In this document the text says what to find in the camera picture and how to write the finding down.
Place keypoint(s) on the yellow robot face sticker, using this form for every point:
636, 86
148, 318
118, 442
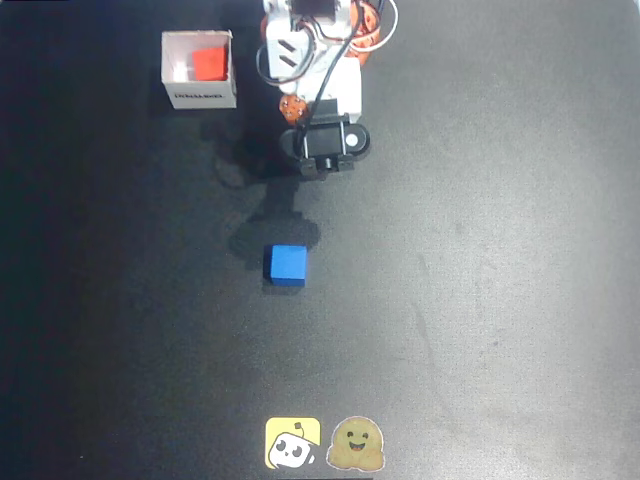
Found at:
280, 430

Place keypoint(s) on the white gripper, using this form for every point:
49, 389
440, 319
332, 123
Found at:
344, 91

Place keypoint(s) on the red cube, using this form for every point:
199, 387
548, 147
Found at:
210, 64

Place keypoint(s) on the white and orange robot arm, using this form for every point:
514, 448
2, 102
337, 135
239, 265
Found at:
280, 60

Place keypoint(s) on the blue cube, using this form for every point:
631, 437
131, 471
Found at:
289, 264

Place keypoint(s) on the hugging face emoji sticker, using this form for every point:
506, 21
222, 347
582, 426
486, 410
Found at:
356, 442

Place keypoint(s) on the black webcam on gripper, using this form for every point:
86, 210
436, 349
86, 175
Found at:
322, 141

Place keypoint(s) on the white cardboard box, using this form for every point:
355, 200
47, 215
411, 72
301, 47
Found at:
200, 95

